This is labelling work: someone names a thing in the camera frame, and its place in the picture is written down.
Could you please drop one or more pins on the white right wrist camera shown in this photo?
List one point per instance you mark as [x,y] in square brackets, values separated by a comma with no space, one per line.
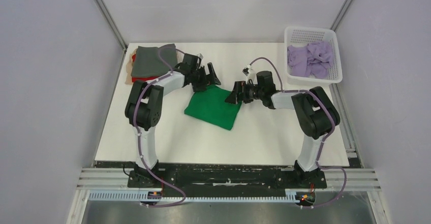
[249,73]

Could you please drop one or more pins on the white plastic basket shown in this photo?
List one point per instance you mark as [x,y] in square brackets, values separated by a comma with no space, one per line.
[301,36]

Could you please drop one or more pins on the left aluminium frame post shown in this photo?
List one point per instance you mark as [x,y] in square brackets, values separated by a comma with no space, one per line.
[111,23]

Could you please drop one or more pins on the crumpled purple t shirt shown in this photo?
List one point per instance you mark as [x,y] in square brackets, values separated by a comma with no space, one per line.
[314,59]

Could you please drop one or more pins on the folded grey t shirt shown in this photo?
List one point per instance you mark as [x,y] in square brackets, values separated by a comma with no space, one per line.
[168,54]

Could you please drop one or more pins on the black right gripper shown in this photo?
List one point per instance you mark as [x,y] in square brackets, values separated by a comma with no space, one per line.
[240,87]

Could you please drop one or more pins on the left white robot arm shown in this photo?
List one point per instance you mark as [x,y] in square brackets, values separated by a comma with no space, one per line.
[144,106]

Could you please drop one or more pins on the folded red t shirt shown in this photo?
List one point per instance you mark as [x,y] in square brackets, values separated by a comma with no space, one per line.
[141,78]

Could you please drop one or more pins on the green t shirt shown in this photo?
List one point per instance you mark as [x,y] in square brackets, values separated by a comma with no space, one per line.
[210,106]

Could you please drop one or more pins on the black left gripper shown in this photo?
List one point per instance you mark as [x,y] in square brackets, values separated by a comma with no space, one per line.
[201,87]

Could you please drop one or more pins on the right aluminium frame post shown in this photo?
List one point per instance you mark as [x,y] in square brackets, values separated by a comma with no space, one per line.
[341,14]

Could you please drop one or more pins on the aluminium frame post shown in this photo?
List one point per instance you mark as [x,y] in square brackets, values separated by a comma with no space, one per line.
[111,23]
[341,14]

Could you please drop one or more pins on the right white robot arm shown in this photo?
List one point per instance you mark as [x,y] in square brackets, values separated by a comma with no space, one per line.
[316,114]

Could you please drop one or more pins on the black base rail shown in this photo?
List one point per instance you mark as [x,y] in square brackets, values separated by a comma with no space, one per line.
[215,180]

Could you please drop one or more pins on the white slotted cable duct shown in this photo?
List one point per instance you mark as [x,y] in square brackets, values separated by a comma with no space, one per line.
[145,196]

